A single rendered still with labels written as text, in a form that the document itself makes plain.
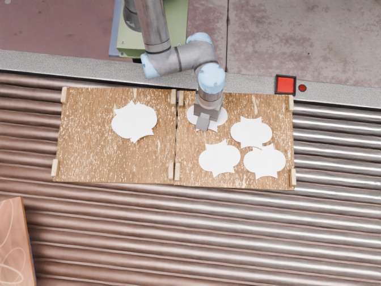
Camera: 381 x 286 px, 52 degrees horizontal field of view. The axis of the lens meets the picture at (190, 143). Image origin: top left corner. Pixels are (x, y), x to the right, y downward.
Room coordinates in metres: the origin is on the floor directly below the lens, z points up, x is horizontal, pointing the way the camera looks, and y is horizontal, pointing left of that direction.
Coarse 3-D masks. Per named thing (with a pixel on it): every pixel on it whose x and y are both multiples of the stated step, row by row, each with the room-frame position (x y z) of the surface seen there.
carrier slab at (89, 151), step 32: (96, 96) 0.57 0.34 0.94; (128, 96) 0.57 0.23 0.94; (160, 96) 0.58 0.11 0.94; (64, 128) 0.45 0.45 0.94; (96, 128) 0.45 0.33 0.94; (160, 128) 0.45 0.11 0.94; (64, 160) 0.33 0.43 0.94; (96, 160) 0.33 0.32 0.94; (128, 160) 0.34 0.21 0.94; (160, 160) 0.34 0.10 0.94
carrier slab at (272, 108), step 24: (192, 96) 0.58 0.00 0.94; (240, 96) 0.58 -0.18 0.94; (264, 96) 0.59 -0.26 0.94; (264, 120) 0.49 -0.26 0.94; (288, 120) 0.50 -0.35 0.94; (192, 144) 0.40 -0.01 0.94; (264, 144) 0.40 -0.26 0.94; (288, 144) 0.41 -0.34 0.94; (192, 168) 0.31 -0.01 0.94; (240, 168) 0.32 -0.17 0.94; (288, 168) 0.32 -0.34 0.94
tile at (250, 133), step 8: (240, 120) 0.49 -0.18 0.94; (248, 120) 0.49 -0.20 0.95; (256, 120) 0.49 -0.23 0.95; (232, 128) 0.46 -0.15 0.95; (240, 128) 0.46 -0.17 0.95; (248, 128) 0.46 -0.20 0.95; (256, 128) 0.46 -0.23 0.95; (264, 128) 0.46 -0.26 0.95; (232, 136) 0.43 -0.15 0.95; (240, 136) 0.43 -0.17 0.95; (248, 136) 0.43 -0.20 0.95; (256, 136) 0.43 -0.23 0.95; (264, 136) 0.43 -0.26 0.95; (240, 144) 0.40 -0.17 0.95; (248, 144) 0.40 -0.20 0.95; (256, 144) 0.40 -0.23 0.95
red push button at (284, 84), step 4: (280, 80) 0.66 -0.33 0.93; (284, 80) 0.66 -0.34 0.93; (288, 80) 0.66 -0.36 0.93; (292, 80) 0.66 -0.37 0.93; (280, 84) 0.64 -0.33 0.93; (284, 84) 0.64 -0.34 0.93; (288, 84) 0.64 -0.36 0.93; (292, 84) 0.64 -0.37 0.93; (280, 88) 0.62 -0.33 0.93; (284, 88) 0.62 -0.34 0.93; (288, 88) 0.62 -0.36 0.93; (292, 88) 0.62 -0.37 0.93; (292, 92) 0.61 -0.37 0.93
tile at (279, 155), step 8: (272, 144) 0.40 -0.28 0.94; (248, 152) 0.37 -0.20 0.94; (256, 152) 0.37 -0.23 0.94; (264, 152) 0.37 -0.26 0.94; (272, 152) 0.37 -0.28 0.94; (280, 152) 0.37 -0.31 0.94; (248, 160) 0.34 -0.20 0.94; (256, 160) 0.34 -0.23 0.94; (264, 160) 0.34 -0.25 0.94; (272, 160) 0.35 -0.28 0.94; (280, 160) 0.35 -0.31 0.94; (248, 168) 0.32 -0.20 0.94; (256, 168) 0.32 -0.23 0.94; (264, 168) 0.32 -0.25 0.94; (272, 168) 0.32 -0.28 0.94; (280, 168) 0.32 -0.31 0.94; (256, 176) 0.29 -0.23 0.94; (272, 176) 0.29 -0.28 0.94
